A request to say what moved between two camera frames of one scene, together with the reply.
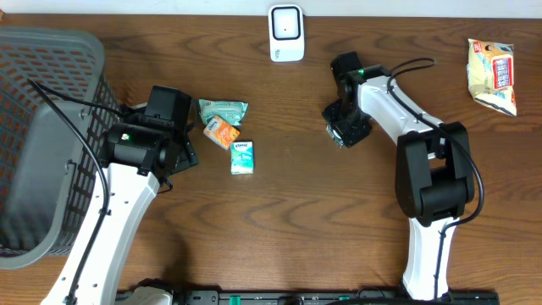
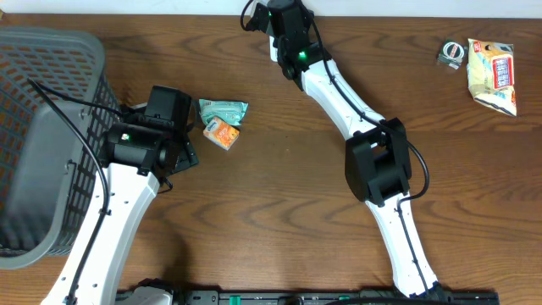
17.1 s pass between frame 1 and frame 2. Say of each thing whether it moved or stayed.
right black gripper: moved
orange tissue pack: stayed
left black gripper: stayed
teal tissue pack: stayed
